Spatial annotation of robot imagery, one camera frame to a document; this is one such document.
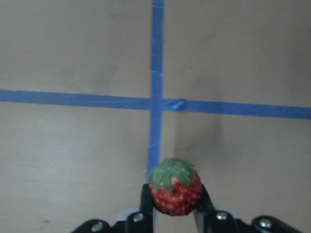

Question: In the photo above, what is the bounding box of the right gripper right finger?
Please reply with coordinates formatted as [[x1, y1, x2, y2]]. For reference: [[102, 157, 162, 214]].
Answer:
[[193, 186, 300, 233]]

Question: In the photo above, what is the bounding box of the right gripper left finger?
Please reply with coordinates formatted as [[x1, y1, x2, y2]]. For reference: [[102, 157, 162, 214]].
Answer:
[[73, 184, 154, 233]]

